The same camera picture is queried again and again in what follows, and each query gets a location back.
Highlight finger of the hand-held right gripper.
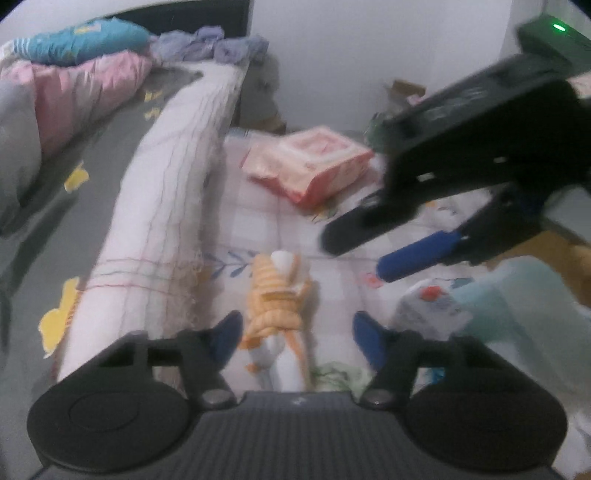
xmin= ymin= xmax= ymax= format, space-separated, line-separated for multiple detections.
xmin=376 ymin=182 xmax=546 ymax=283
xmin=321 ymin=191 xmax=421 ymax=256

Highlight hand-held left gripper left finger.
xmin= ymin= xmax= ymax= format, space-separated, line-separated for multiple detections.
xmin=99 ymin=310 xmax=244 ymax=411

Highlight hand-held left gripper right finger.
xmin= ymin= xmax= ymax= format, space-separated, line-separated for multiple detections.
xmin=353 ymin=311 xmax=498 ymax=411

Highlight orange striped socks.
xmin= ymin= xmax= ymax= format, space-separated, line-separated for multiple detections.
xmin=240 ymin=249 xmax=315 ymax=393

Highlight large brown cardboard box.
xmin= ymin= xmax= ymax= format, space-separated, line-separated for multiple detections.
xmin=517 ymin=228 xmax=591 ymax=305

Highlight green patterned white cloth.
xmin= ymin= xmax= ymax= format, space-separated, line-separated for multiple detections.
xmin=311 ymin=361 xmax=372 ymax=393

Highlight white blue tissue pack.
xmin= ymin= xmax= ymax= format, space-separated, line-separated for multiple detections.
xmin=392 ymin=277 xmax=474 ymax=340

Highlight red wet wipes pack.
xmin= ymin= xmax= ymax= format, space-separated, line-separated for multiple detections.
xmin=242 ymin=127 xmax=375 ymax=206

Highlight open cardboard box with flaps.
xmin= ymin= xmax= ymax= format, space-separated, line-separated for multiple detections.
xmin=385 ymin=79 xmax=432 ymax=109

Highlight light blue quilted towel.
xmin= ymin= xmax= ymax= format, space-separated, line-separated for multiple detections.
xmin=450 ymin=256 xmax=587 ymax=356

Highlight white rolled blanket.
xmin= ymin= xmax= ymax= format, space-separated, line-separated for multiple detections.
xmin=55 ymin=62 xmax=250 ymax=384

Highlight grey flowered bed sheet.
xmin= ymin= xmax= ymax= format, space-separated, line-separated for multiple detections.
xmin=0 ymin=60 xmax=204 ymax=462

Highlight purple crumpled clothes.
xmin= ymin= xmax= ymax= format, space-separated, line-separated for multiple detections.
xmin=150 ymin=25 xmax=269 ymax=65

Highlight dark bed headboard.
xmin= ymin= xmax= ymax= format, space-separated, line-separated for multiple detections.
xmin=111 ymin=0 xmax=252 ymax=38

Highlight pink grey quilt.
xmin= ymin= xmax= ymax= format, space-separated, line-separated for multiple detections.
xmin=0 ymin=48 xmax=153 ymax=232

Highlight blue striped pillow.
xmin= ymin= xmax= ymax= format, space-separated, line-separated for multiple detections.
xmin=9 ymin=19 xmax=151 ymax=63

